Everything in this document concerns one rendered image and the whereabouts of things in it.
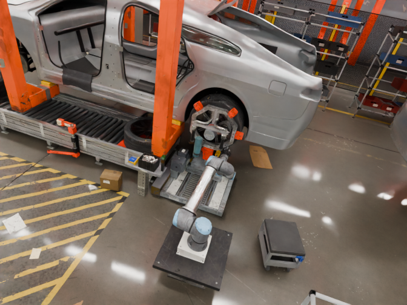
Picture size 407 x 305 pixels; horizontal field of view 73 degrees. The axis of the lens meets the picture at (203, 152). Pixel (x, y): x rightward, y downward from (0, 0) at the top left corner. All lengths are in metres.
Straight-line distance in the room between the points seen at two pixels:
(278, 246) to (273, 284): 0.39
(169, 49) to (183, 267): 1.92
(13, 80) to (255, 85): 2.79
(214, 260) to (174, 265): 0.37
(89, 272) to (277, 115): 2.45
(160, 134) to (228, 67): 1.03
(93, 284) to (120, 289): 0.24
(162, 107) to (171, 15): 0.87
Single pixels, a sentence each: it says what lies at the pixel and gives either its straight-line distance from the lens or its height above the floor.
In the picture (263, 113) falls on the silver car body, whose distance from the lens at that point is 3.19.
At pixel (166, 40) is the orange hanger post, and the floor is 1.82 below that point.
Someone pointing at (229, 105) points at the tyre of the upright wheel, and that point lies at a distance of 3.15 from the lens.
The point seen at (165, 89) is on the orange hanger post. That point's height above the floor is 1.36.
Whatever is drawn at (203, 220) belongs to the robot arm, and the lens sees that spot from 2.43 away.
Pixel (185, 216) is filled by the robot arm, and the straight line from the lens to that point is 2.42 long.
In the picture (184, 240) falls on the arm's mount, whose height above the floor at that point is 0.39.
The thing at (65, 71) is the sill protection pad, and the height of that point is 0.96.
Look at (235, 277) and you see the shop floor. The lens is 2.96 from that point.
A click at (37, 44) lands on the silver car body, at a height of 1.23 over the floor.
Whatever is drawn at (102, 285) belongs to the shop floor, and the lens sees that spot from 2.83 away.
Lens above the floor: 2.48
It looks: 35 degrees down
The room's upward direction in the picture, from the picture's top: 11 degrees clockwise
